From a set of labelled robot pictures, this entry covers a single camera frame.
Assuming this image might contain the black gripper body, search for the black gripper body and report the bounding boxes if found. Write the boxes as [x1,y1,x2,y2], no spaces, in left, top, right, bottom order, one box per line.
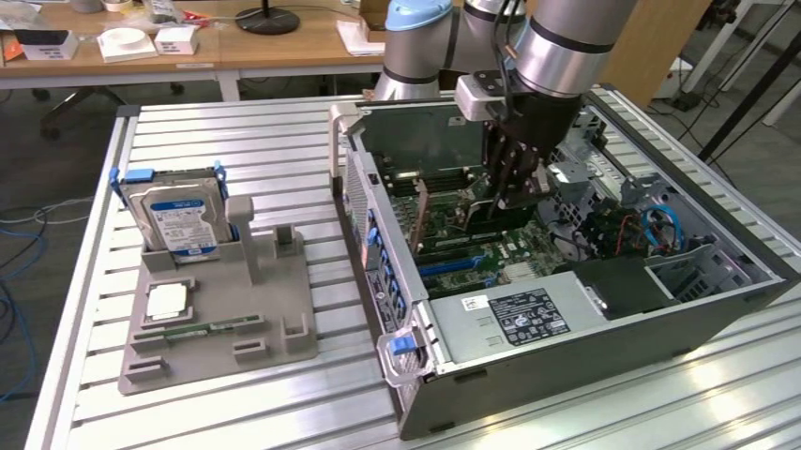
[498,88,589,160]

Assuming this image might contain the black graphics card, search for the black graphics card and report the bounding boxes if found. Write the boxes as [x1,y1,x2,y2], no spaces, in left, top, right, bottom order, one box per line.
[411,177,511,254]

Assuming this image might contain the metal drive cage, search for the metal drive cage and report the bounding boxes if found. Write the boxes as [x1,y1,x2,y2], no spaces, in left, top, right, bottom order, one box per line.
[534,108,677,226]

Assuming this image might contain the green motherboard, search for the green motherboard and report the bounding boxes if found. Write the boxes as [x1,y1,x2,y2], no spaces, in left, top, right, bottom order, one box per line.
[376,157,590,301]

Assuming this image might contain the blue expansion slot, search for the blue expansion slot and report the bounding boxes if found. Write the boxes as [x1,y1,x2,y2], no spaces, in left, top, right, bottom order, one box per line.
[415,255,491,278]

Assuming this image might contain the wooden cabinet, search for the wooden cabinet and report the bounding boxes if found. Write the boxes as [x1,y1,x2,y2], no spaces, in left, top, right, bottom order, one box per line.
[597,0,714,101]

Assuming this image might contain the grey disk bay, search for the grey disk bay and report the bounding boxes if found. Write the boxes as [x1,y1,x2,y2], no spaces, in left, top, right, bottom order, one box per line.
[643,242,762,306]

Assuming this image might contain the black slanted pole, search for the black slanted pole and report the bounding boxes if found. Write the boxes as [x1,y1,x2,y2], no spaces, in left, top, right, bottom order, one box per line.
[695,27,801,163]

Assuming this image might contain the grey power supply unit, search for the grey power supply unit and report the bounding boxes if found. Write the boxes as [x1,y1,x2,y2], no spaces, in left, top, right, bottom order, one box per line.
[427,271,610,368]

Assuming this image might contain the white papers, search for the white papers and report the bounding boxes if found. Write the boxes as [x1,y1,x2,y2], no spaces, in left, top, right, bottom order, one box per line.
[335,18,388,58]

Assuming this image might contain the cardboard box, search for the cardboard box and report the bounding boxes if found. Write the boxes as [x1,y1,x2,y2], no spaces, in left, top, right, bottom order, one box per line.
[355,0,392,32]

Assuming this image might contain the blue case latch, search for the blue case latch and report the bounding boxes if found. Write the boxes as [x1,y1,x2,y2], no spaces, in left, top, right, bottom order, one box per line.
[387,335,419,360]

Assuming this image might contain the dark grey PC case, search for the dark grey PC case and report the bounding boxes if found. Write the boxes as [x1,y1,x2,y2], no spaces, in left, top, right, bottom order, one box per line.
[328,89,801,442]

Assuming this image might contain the wooden desk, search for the wooden desk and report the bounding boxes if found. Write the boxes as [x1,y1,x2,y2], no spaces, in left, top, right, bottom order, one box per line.
[215,0,392,102]
[0,0,227,102]

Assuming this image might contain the black lamp base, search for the black lamp base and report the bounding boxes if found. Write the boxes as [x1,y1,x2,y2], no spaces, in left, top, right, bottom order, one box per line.
[233,0,301,37]

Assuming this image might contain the hard disk in blue caddy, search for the hard disk in blue caddy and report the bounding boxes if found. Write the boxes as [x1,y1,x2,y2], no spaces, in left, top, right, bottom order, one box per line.
[107,159,228,264]

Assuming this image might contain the silver CPU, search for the silver CPU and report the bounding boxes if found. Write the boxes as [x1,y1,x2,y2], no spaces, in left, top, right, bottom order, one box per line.
[147,283,192,323]

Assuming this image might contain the small white labelled box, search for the small white labelled box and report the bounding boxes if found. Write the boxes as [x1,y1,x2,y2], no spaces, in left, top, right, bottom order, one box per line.
[152,25,201,56]

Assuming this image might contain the green RAM stick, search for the green RAM stick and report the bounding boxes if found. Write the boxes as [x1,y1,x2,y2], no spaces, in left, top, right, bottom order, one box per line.
[163,312,264,341]

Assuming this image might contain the grey parts rack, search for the grey parts rack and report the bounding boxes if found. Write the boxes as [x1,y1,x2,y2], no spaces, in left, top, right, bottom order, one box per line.
[116,194,322,398]

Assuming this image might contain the clear plastic bag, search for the clear plastic bag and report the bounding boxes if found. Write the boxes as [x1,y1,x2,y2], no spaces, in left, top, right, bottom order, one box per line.
[140,0,189,24]

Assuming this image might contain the white square tape holder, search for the white square tape holder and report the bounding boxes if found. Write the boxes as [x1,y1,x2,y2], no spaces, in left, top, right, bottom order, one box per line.
[96,26,159,65]

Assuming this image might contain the black chair base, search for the black chair base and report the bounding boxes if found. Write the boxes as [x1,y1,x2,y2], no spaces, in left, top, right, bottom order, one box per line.
[30,82,188,141]

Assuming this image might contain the white box with black lid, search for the white box with black lid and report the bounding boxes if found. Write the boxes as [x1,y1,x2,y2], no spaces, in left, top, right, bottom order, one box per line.
[12,28,80,62]

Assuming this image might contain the orange box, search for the orange box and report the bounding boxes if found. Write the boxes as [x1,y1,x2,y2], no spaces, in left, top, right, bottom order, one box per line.
[0,32,25,68]

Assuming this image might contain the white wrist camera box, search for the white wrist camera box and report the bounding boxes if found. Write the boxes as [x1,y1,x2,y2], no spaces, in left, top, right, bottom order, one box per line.
[454,69,522,124]

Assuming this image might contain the black camera cable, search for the black camera cable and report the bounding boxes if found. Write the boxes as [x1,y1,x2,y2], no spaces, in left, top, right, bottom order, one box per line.
[491,0,524,124]

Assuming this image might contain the blue wire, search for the blue wire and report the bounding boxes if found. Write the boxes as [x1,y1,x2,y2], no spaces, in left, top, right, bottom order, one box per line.
[638,203,690,258]

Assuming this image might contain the white desk frame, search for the white desk frame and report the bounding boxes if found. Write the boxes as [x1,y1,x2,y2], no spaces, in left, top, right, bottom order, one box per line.
[678,0,801,128]

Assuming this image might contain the white floor cable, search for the white floor cable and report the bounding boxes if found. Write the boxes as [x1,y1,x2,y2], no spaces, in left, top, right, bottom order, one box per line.
[0,196,95,226]

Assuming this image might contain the blue floor cable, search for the blue floor cable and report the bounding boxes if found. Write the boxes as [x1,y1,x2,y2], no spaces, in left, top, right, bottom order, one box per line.
[0,224,51,404]

